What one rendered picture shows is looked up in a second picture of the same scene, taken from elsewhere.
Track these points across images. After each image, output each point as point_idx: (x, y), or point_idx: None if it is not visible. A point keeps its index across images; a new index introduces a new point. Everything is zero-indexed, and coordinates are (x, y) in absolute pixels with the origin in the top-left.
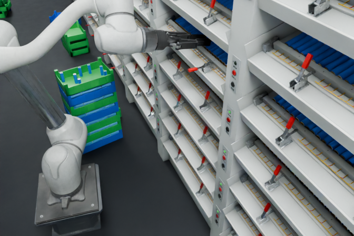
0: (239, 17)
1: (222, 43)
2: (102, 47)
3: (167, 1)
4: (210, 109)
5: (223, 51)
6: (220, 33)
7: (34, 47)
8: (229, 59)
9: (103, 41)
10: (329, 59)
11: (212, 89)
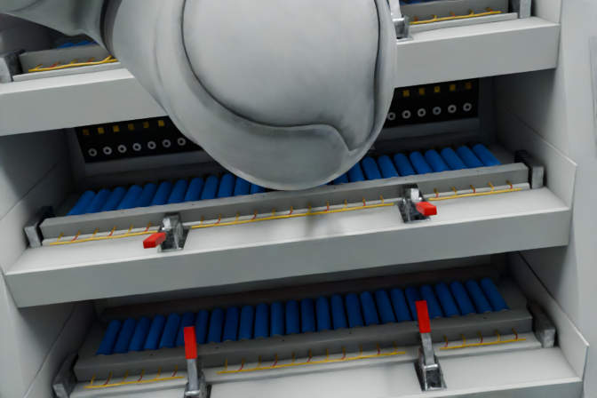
0: None
1: (513, 45)
2: (385, 45)
3: (86, 105)
4: (443, 364)
5: (376, 166)
6: (482, 30)
7: None
8: (574, 66)
9: None
10: None
11: (481, 250)
